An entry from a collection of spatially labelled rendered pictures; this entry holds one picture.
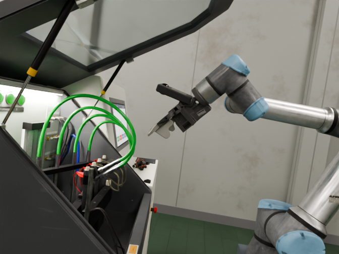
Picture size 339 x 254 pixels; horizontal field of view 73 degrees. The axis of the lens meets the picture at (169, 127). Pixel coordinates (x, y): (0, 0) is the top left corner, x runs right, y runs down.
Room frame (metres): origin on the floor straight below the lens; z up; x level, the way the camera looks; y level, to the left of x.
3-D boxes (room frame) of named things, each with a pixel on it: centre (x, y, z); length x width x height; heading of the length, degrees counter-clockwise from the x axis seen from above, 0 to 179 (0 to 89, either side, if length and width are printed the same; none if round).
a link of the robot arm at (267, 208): (0.82, -0.42, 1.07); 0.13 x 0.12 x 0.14; 0
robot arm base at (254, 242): (0.82, -0.42, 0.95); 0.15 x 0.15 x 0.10
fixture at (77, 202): (1.03, 0.31, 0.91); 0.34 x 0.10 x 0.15; 1
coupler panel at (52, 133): (1.15, 0.57, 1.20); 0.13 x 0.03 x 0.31; 1
